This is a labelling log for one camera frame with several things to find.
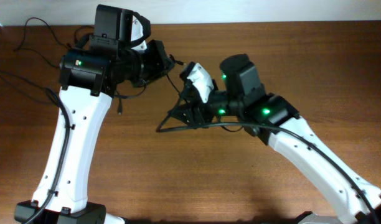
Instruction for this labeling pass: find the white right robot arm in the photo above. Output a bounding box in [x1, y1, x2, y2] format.
[169, 54, 381, 223]

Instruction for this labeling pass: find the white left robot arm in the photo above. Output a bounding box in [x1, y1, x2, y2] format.
[14, 4, 174, 223]

